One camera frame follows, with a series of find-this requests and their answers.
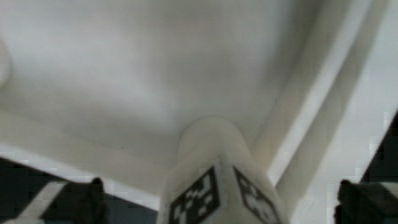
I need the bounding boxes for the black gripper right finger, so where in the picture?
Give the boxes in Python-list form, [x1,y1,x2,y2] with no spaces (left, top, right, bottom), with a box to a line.
[334,180,398,224]

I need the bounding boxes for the white table leg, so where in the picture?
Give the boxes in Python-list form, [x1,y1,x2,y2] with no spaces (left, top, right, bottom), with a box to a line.
[157,117,290,224]

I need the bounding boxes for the white square table top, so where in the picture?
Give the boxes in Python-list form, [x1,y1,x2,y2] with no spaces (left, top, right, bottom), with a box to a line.
[0,0,398,224]

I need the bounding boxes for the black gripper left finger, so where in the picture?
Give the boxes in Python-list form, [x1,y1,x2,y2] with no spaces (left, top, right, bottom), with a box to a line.
[16,176,112,224]

